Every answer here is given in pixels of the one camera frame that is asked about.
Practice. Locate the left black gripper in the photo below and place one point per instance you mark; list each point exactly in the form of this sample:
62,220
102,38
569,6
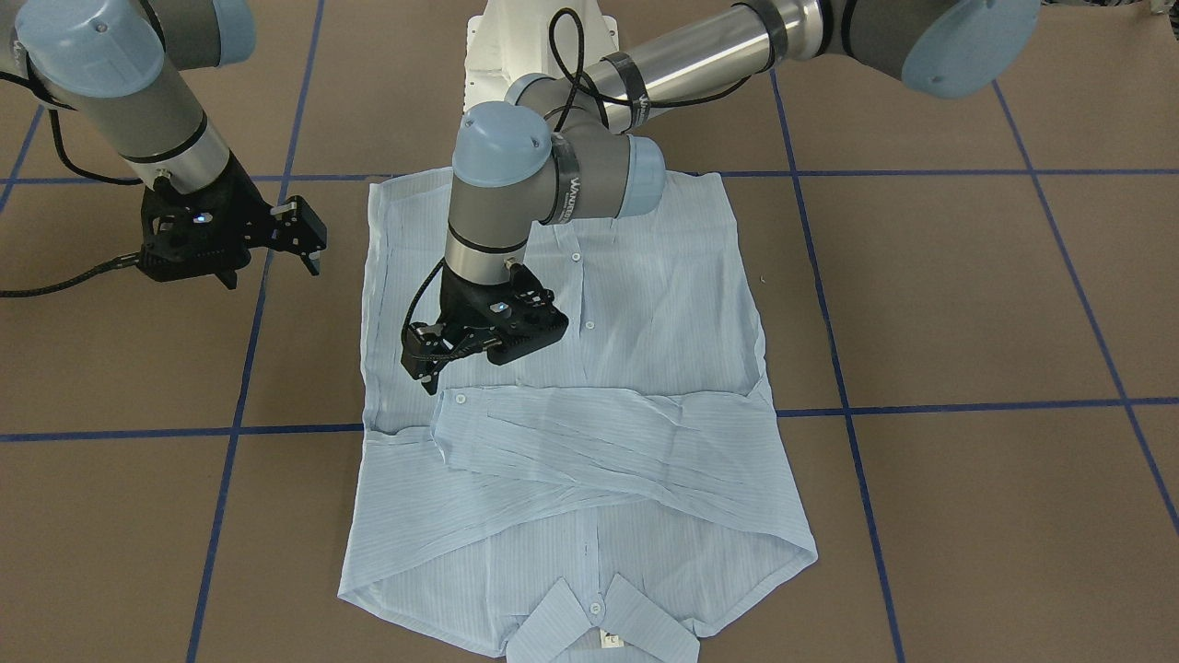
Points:
454,296

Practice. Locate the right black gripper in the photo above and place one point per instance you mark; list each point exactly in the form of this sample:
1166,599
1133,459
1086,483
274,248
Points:
241,204

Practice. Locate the light blue button-up shirt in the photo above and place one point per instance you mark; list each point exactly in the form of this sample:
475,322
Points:
616,497

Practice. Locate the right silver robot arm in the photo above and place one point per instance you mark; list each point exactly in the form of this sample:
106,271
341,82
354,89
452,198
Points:
119,65

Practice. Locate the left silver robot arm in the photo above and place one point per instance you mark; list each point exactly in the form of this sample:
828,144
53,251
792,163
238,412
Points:
560,148

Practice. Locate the white pedestal column with base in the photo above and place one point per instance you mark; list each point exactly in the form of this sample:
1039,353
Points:
510,40

